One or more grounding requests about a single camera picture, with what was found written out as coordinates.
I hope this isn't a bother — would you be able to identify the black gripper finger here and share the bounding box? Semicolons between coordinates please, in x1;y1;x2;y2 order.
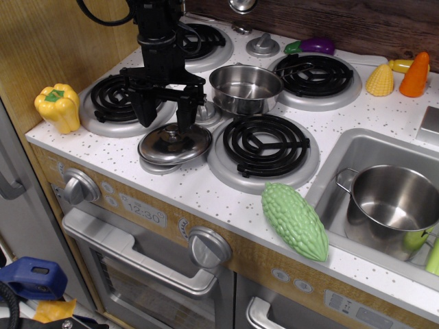
129;88;157;127
176;96;198;133

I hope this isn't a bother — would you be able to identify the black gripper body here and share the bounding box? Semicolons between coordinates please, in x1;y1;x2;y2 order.
120;37;206;106

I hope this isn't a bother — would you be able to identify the steel pot lid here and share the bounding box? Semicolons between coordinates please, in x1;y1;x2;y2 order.
138;123;212;166

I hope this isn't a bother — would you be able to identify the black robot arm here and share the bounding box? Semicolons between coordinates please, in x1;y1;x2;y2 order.
77;1;206;133

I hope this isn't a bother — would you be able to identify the small steel pan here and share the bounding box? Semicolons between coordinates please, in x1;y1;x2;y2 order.
209;62;314;116

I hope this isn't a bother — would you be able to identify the large steel pot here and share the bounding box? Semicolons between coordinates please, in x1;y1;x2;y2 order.
335;164;438;261

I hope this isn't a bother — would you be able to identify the middle grey stovetop knob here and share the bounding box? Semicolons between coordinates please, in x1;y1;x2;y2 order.
195;101;222;127

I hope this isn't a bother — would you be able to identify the front left black burner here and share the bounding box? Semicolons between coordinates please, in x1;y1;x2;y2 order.
80;74;176;138

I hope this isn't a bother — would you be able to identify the black burner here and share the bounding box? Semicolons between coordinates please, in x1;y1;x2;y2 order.
207;114;320;195
80;74;176;138
181;23;233;73
268;52;362;112

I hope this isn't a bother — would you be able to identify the back left black burner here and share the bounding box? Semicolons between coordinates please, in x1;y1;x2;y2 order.
181;23;233;73

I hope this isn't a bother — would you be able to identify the front right black burner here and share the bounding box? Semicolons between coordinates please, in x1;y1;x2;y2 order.
207;114;320;195

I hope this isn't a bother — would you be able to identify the yellow toy bell pepper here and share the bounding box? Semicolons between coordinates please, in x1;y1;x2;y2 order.
34;83;80;134

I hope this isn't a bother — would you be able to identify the back grey stovetop knob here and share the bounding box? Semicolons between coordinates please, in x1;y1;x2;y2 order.
246;33;280;58

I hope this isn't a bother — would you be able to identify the hanging steel utensil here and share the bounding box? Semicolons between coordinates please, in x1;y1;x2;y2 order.
227;0;258;15

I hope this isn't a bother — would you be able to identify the left oven dial knob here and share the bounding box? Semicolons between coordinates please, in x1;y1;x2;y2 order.
63;168;101;206

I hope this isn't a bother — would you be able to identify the oven dial knob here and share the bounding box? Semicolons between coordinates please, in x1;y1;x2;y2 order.
188;226;232;269
63;168;101;206

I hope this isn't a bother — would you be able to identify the back right black burner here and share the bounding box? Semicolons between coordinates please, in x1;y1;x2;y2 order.
268;52;362;112

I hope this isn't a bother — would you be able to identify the right oven dial knob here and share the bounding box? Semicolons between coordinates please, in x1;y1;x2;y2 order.
188;226;232;269

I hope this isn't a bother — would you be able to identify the green toy bitter gourd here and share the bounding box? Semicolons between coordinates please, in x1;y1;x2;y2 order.
261;182;329;262

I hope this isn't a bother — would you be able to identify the purple toy eggplant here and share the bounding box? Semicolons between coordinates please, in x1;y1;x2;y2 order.
283;37;335;55

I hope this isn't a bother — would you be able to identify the grey toy sink basin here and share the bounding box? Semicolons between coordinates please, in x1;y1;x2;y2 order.
306;129;438;291

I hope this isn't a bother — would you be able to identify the yellow toy corn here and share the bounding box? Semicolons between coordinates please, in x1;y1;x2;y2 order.
366;64;394;97

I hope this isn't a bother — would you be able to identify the blue clamp tool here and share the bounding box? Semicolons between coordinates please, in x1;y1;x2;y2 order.
1;256;68;301

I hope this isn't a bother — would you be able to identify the yellow toy squash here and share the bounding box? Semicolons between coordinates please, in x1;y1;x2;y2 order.
388;59;430;74

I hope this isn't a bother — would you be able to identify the orange toy carrot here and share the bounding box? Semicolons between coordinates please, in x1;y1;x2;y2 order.
399;51;429;97

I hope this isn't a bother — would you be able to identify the yellow cloth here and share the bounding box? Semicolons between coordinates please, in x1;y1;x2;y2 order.
33;299;77;324

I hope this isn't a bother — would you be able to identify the grey faucet base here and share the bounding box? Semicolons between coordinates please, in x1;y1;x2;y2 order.
416;106;439;145

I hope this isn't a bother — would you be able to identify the green toy vegetable in sink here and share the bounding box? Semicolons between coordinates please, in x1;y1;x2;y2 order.
404;228;438;276

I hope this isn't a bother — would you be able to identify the left oven door handle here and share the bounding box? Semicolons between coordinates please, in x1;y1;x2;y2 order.
62;208;217;300

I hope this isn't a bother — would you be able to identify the oven door handle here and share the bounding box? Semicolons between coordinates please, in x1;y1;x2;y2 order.
246;297;285;329
62;208;217;300

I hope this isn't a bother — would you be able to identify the grey refrigerator door handle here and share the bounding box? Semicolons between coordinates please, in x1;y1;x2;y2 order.
1;137;26;201

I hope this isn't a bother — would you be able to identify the right oven door handle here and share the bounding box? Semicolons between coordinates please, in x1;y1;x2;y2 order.
246;297;285;329

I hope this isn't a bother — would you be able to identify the black cable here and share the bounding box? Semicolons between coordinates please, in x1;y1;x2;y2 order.
0;280;21;329

